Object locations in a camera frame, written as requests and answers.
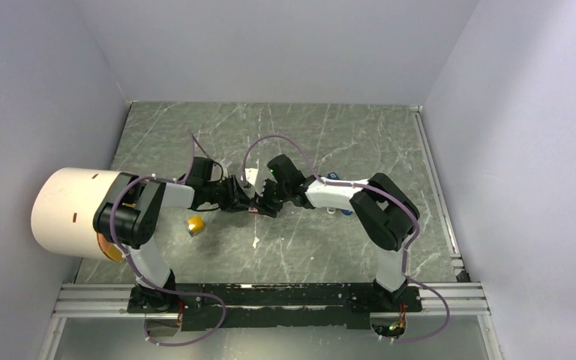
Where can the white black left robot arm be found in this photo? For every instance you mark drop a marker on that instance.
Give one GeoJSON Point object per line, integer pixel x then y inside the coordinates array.
{"type": "Point", "coordinates": [128, 215]}

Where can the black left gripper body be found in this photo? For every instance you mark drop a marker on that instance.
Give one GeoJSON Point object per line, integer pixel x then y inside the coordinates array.
{"type": "Point", "coordinates": [217, 192]}

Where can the yellow tape roll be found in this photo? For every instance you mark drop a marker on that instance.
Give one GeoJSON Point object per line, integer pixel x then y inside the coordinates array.
{"type": "Point", "coordinates": [194, 225]}

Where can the aluminium rail frame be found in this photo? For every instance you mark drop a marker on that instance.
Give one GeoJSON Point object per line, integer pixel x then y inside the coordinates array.
{"type": "Point", "coordinates": [461, 298]}

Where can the white orange cylinder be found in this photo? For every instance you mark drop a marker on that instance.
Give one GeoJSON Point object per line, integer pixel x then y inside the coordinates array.
{"type": "Point", "coordinates": [62, 218]}

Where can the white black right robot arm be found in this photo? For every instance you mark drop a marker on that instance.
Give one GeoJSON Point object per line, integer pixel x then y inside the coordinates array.
{"type": "Point", "coordinates": [388, 216]}

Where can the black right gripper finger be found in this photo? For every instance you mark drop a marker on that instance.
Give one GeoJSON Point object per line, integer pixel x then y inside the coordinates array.
{"type": "Point", "coordinates": [267, 191]}
{"type": "Point", "coordinates": [268, 208]}

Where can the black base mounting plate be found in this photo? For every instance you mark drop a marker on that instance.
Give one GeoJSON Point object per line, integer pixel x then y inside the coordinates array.
{"type": "Point", "coordinates": [202, 306]}

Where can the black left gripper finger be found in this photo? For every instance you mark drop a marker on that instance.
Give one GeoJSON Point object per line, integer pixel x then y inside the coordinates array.
{"type": "Point", "coordinates": [235, 205]}
{"type": "Point", "coordinates": [236, 191]}

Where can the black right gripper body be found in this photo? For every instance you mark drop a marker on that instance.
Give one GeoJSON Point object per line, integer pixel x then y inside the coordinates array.
{"type": "Point", "coordinates": [283, 190]}

